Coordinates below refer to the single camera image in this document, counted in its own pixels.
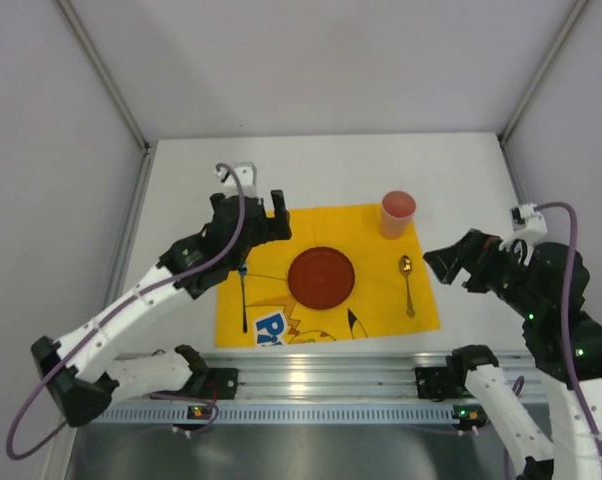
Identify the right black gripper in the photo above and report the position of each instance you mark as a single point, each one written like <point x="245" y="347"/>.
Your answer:
<point x="474" y="262"/>

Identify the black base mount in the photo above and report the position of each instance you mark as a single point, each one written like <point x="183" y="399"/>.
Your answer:
<point x="212" y="384"/>
<point x="438" y="384"/>

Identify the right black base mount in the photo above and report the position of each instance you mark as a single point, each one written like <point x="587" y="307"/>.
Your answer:
<point x="438" y="384"/>

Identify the pink plastic cup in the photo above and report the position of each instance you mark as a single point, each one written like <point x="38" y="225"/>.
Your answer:
<point x="397" y="210"/>

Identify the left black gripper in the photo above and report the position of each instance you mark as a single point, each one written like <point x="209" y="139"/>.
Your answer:
<point x="251" y="213"/>

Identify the perforated grey cable duct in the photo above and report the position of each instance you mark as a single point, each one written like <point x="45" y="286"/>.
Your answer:
<point x="237" y="413"/>

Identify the right aluminium corner post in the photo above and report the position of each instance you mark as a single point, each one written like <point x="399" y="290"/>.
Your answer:
<point x="541" y="73"/>

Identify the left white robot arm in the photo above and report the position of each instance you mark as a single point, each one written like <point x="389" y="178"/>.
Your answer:
<point x="102" y="340"/>

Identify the yellow printed cloth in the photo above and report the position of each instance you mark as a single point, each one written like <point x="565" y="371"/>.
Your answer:
<point x="375" y="308"/>

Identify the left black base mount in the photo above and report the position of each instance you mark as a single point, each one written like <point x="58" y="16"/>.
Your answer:
<point x="212" y="384"/>

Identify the aluminium corner post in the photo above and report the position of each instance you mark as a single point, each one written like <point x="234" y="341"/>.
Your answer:
<point x="80" y="33"/>
<point x="541" y="73"/>

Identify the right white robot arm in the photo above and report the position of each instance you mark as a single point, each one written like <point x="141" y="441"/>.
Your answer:
<point x="543" y="282"/>

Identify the gold metal spoon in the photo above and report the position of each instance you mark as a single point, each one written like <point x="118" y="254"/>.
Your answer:
<point x="406" y="269"/>

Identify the red round plate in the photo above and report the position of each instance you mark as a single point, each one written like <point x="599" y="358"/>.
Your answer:
<point x="321" y="278"/>

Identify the left aluminium corner post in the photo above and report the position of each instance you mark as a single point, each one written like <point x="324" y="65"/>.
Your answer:
<point x="80" y="33"/>

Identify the blue plastic fork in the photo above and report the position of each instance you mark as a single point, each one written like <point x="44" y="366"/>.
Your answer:
<point x="242" y="274"/>

